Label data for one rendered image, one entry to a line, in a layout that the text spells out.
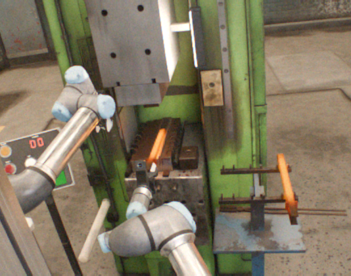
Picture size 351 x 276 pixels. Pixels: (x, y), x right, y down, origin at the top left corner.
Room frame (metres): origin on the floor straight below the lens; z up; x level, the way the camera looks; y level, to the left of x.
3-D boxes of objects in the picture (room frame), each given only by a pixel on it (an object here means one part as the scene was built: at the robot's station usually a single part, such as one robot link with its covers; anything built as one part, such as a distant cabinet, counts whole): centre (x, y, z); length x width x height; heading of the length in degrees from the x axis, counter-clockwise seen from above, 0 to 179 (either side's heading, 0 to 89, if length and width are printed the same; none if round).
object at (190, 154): (1.57, -0.06, 0.95); 0.12 x 0.08 x 0.06; 169
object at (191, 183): (1.75, 0.03, 0.69); 0.56 x 0.38 x 0.45; 169
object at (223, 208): (1.34, -0.46, 0.71); 0.60 x 0.04 x 0.01; 72
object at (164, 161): (1.75, 0.08, 0.96); 0.42 x 0.20 x 0.09; 169
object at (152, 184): (1.31, 0.14, 0.99); 0.12 x 0.08 x 0.09; 169
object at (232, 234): (1.27, -0.32, 0.70); 0.40 x 0.30 x 0.02; 78
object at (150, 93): (1.75, 0.08, 1.32); 0.42 x 0.20 x 0.10; 169
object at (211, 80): (1.61, -0.21, 1.27); 0.09 x 0.02 x 0.17; 79
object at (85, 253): (1.52, 0.48, 0.62); 0.44 x 0.05 x 0.05; 169
